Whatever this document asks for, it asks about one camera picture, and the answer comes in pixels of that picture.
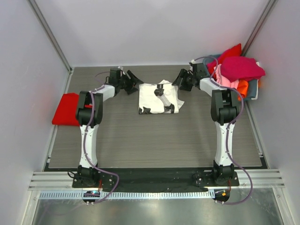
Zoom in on slotted white cable duct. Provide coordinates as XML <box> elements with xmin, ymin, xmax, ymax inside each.
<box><xmin>39</xmin><ymin>190</ymin><xmax>215</xmax><ymax>200</ymax></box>

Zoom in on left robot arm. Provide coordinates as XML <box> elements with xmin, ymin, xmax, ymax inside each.
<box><xmin>72</xmin><ymin>67</ymin><xmax>143</xmax><ymax>188</ymax></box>

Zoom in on orange t shirt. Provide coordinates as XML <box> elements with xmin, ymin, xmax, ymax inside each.
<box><xmin>237</xmin><ymin>79</ymin><xmax>249</xmax><ymax>98</ymax></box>

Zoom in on aluminium corner post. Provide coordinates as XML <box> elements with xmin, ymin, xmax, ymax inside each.
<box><xmin>241</xmin><ymin>0</ymin><xmax>278</xmax><ymax>56</ymax></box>
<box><xmin>27</xmin><ymin>0</ymin><xmax>73</xmax><ymax>73</ymax></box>

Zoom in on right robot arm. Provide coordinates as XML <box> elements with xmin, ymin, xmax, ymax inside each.
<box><xmin>172</xmin><ymin>63</ymin><xmax>241</xmax><ymax>186</ymax></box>

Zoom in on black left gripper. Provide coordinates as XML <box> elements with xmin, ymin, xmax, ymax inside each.
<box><xmin>118</xmin><ymin>70</ymin><xmax>143</xmax><ymax>94</ymax></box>

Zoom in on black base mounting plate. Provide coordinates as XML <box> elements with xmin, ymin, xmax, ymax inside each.
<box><xmin>67</xmin><ymin>167</ymin><xmax>240</xmax><ymax>193</ymax></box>

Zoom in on grey t shirt in basket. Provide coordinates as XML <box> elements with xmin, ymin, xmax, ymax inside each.
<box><xmin>243</xmin><ymin>79</ymin><xmax>259</xmax><ymax>101</ymax></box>

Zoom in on left aluminium corner post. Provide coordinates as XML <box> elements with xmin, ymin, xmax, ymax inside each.
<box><xmin>27</xmin><ymin>0</ymin><xmax>73</xmax><ymax>73</ymax></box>

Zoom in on red t shirt in basket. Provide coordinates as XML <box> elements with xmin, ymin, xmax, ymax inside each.
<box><xmin>206</xmin><ymin>43</ymin><xmax>242</xmax><ymax>75</ymax></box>

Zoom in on grey-blue laundry basket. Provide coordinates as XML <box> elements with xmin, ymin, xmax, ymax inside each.
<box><xmin>203</xmin><ymin>54</ymin><xmax>221</xmax><ymax>69</ymax></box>

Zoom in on magenta t shirt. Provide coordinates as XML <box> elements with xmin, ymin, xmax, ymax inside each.
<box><xmin>220</xmin><ymin>56</ymin><xmax>266</xmax><ymax>82</ymax></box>

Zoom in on white printed t shirt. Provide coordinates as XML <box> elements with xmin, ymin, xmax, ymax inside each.
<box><xmin>139</xmin><ymin>80</ymin><xmax>184</xmax><ymax>114</ymax></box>

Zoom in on right aluminium corner post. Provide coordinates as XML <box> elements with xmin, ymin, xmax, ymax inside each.
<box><xmin>241</xmin><ymin>0</ymin><xmax>278</xmax><ymax>56</ymax></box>

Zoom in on pink t shirt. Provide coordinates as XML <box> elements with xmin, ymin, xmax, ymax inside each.
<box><xmin>214</xmin><ymin>64</ymin><xmax>239</xmax><ymax>89</ymax></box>

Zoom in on aluminium frame rail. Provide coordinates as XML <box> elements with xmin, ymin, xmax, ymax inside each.
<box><xmin>29</xmin><ymin>169</ymin><xmax>284</xmax><ymax>190</ymax></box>

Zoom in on red t shirt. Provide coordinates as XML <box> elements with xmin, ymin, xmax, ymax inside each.
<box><xmin>206</xmin><ymin>43</ymin><xmax>242</xmax><ymax>75</ymax></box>
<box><xmin>52</xmin><ymin>93</ymin><xmax>79</xmax><ymax>127</ymax></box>

